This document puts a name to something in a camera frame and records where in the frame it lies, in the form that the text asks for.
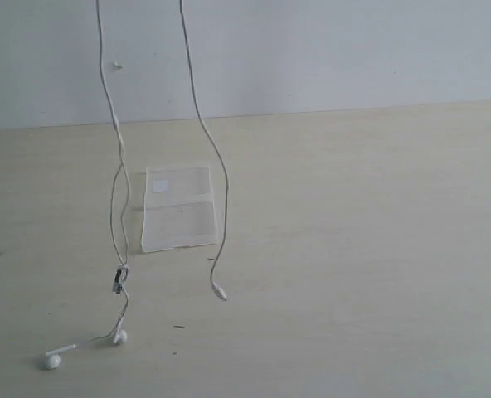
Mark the clear plastic storage box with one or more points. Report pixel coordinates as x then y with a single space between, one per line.
178 209

